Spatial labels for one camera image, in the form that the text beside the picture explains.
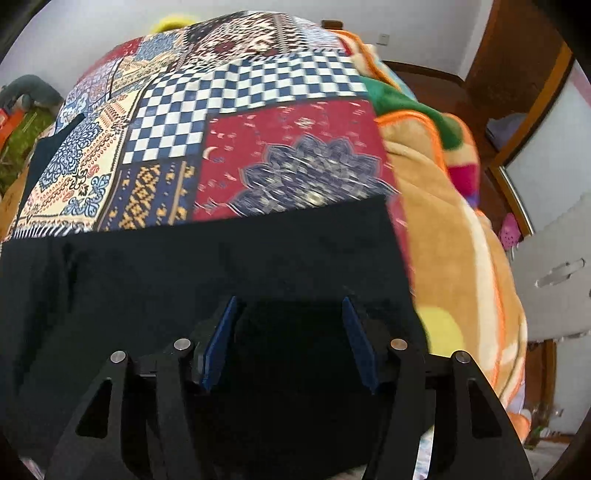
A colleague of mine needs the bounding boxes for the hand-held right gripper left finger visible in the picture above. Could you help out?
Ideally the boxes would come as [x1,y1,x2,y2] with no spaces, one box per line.
[44,295,241,480]

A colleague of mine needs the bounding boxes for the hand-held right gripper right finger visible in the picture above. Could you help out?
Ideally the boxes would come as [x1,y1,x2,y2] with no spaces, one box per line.
[342,295,536,480]

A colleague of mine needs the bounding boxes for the black pants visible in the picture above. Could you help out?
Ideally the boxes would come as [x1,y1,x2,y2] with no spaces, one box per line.
[0,113,437,480]

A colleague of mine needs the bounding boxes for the orange fleece blanket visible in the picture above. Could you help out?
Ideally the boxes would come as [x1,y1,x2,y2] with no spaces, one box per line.
[332,30,532,444]

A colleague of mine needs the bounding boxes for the pink shoe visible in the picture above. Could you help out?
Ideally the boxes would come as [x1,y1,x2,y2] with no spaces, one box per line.
[499,213,522,250]

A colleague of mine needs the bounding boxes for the grey cardboard box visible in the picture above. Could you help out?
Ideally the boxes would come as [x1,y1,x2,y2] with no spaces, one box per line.
[505,194,591,344]

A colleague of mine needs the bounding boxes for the patchwork printed blanket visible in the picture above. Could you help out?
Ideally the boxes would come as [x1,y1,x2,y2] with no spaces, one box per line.
[9,10,419,301]

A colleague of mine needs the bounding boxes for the wooden wardrobe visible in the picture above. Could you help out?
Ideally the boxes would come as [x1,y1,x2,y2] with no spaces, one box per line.
[485,44,591,241]

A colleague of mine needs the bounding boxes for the orange box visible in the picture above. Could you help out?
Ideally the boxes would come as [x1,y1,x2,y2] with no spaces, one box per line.
[0,108,29,144]

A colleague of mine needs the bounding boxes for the grey plush pillow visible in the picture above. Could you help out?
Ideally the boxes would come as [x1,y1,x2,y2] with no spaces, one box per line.
[0,75,65,121]

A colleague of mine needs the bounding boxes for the wooden door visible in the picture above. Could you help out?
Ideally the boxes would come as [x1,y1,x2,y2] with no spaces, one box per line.
[464,0,568,121]

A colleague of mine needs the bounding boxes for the yellow curved bed frame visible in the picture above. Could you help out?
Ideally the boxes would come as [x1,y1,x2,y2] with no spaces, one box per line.
[150,14,204,34]

